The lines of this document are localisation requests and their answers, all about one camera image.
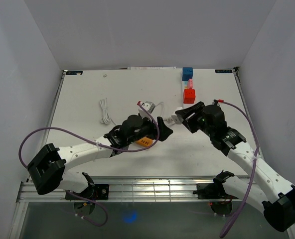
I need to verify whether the pink plug adapter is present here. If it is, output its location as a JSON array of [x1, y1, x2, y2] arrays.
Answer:
[[187, 79, 193, 89]]

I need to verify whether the white multicolour power strip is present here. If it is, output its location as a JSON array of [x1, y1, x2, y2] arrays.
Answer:
[[153, 74, 199, 125]]

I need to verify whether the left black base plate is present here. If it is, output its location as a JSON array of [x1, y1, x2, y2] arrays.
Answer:
[[65, 184, 110, 200]]

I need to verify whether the orange power strip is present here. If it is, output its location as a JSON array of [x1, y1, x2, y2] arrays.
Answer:
[[98, 98, 153, 146]]

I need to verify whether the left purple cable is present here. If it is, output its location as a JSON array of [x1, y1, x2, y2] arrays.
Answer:
[[18, 103, 160, 227]]

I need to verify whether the red cube socket adapter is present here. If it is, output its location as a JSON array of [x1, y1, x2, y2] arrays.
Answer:
[[183, 89, 196, 104]]

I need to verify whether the purple cable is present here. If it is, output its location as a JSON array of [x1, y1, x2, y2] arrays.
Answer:
[[219, 101, 260, 239], [18, 103, 160, 227]]

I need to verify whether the blue cube socket adapter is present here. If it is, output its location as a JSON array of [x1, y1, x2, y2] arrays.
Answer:
[[182, 67, 193, 81]]

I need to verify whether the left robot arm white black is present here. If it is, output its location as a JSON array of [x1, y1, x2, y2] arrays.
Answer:
[[27, 115, 173, 199]]

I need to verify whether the corner label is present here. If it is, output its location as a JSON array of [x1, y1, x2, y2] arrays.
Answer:
[[215, 69, 233, 74], [65, 71, 83, 75]]

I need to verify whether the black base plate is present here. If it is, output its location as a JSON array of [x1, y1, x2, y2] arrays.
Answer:
[[65, 184, 110, 200], [193, 183, 232, 199]]

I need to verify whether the right corner label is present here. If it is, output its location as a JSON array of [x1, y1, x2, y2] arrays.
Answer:
[[215, 69, 233, 74]]

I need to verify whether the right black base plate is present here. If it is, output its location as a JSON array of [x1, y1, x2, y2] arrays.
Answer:
[[193, 183, 232, 199]]

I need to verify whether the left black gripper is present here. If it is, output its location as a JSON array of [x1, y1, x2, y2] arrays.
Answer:
[[128, 113, 172, 144]]

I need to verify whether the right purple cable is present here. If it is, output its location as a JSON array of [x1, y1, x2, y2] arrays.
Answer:
[[219, 101, 260, 239]]

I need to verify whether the white plug adapter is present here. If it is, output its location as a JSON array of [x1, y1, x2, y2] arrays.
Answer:
[[171, 107, 183, 124]]

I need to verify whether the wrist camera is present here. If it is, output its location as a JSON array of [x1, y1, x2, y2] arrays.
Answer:
[[213, 99, 224, 105], [137, 101, 155, 119]]

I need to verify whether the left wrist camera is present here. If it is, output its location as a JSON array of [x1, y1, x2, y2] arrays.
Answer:
[[137, 101, 155, 119]]

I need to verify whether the aluminium frame rail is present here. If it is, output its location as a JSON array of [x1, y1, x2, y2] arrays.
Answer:
[[15, 178, 288, 204]]

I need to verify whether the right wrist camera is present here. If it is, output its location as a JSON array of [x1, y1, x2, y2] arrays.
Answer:
[[213, 99, 224, 105]]

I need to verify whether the left corner label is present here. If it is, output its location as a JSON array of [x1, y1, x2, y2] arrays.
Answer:
[[65, 71, 83, 75]]

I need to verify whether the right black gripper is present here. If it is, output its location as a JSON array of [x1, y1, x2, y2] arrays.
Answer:
[[175, 102, 213, 137]]

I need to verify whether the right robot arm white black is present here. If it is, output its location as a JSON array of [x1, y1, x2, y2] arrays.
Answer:
[[174, 100, 295, 238]]

